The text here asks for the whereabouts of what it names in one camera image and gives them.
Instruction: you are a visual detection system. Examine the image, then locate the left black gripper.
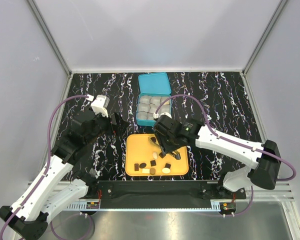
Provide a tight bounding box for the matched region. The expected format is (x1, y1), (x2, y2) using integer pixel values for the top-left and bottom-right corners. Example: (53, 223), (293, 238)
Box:
(85, 109), (130, 145)

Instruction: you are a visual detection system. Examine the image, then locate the dark square chocolate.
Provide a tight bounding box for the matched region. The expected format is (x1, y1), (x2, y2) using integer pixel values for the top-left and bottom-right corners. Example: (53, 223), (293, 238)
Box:
(150, 160), (157, 167)
(159, 152), (166, 158)

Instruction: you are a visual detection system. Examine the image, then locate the white oval chocolate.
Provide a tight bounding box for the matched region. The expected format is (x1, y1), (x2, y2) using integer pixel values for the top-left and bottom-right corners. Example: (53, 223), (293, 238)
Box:
(152, 152), (158, 159)

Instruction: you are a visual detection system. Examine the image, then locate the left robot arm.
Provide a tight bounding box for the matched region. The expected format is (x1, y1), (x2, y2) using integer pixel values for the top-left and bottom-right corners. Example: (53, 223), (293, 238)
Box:
(0, 111), (129, 240)

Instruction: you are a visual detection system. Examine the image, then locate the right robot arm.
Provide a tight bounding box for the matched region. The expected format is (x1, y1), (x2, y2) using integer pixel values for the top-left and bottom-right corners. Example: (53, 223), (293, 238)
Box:
(153, 115), (281, 199)

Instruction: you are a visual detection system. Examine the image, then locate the white round chocolate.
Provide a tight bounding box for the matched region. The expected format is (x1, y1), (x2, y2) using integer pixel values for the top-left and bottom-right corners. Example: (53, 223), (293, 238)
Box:
(162, 167), (171, 174)

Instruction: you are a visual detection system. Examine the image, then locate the brown round chocolate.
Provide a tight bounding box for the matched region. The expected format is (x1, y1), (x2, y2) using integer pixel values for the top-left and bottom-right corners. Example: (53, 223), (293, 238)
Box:
(149, 168), (156, 175)

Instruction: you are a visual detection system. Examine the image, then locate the dark oval chocolate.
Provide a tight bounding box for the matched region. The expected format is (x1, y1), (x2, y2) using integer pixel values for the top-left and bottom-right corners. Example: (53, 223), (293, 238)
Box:
(139, 163), (147, 169)

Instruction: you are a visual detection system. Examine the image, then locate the white rectangular chocolate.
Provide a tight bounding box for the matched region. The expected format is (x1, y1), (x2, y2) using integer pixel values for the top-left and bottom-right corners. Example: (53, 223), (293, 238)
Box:
(141, 168), (150, 174)

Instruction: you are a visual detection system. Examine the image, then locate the dark rectangular chocolate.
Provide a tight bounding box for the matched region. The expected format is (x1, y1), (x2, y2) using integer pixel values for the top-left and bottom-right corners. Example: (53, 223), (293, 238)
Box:
(134, 163), (139, 172)

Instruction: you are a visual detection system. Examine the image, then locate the orange plastic tray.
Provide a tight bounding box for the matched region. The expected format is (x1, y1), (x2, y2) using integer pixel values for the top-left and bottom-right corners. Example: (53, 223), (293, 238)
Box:
(124, 134), (189, 177)

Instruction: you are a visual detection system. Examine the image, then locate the teal tin box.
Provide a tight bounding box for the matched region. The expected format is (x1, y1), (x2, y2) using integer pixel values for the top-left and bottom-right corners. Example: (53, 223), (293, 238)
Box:
(136, 72), (172, 127)

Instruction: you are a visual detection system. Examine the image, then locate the left small circuit board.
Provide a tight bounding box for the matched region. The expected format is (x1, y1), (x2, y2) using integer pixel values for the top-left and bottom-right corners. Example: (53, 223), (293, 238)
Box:
(86, 201), (100, 209)

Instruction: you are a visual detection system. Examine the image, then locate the small circuit board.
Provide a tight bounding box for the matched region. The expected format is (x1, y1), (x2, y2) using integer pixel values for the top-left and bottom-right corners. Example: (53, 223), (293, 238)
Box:
(222, 202), (236, 211)
(86, 201), (100, 209)

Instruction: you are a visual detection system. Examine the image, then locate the right small circuit board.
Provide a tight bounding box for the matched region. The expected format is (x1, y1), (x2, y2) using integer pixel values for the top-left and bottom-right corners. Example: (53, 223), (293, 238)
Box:
(222, 202), (236, 211)

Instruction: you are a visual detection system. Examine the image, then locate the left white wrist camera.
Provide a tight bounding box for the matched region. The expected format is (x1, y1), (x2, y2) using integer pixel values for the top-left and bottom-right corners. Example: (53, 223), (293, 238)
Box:
(90, 95), (110, 118)

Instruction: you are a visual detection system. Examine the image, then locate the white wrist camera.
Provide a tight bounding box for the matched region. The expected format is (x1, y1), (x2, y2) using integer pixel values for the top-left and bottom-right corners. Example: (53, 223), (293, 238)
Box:
(90, 95), (110, 118)
(152, 112), (172, 121)

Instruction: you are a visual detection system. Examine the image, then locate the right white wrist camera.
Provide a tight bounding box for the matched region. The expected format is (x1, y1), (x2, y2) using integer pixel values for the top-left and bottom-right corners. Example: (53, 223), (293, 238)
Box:
(152, 112), (172, 121)

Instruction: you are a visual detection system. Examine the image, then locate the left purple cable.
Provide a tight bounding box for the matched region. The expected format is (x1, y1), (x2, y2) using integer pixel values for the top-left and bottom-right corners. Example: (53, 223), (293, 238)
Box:
(0, 94), (95, 240)

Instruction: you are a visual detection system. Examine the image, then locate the purple cable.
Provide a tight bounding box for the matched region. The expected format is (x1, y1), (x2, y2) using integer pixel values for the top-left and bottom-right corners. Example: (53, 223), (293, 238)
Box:
(0, 94), (95, 240)
(153, 94), (298, 217)

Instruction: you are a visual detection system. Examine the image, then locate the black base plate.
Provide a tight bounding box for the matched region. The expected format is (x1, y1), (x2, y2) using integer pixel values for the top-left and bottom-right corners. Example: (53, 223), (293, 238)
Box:
(97, 180), (247, 210)

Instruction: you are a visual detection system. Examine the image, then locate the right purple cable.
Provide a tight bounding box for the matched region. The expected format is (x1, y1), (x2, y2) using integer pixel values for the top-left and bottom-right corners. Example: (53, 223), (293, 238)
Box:
(153, 94), (298, 217)

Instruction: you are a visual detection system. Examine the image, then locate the white slotted cable duct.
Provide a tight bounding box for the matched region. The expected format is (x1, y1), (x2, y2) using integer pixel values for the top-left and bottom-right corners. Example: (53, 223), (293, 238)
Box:
(64, 201), (87, 211)

